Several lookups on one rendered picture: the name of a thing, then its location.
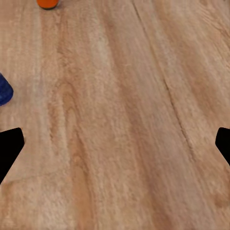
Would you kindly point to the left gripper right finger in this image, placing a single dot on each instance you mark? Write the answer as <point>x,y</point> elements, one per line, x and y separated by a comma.
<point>223,142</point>

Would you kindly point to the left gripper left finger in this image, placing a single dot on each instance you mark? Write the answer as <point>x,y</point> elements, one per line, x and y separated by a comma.
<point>11,143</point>

